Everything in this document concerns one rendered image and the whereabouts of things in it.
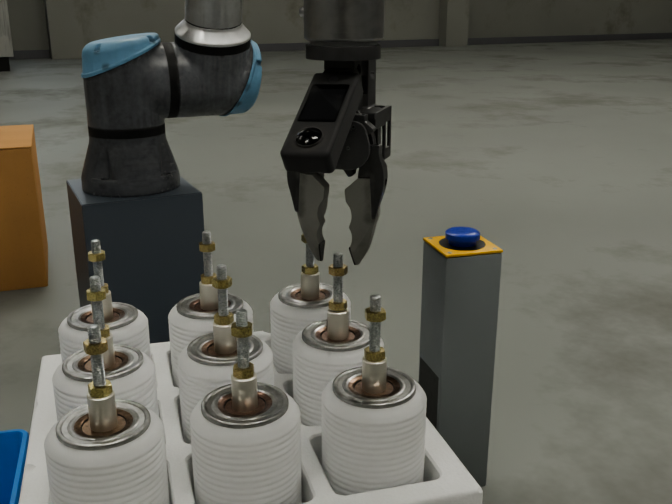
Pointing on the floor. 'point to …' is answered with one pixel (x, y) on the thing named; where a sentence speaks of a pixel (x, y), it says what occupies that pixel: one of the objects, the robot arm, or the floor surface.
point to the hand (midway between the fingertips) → (336, 252)
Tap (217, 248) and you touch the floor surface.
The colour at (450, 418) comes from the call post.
